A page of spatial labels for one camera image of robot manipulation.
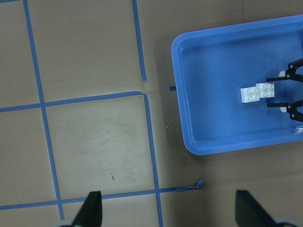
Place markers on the white block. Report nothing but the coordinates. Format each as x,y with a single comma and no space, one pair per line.
266,90
250,94

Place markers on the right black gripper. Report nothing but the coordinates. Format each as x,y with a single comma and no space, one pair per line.
292,106

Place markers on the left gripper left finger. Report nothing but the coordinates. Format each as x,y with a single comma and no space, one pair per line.
90,214

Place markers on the blue plastic tray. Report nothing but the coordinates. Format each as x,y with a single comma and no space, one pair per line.
212,65

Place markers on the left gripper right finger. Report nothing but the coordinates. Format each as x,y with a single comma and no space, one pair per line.
249,213

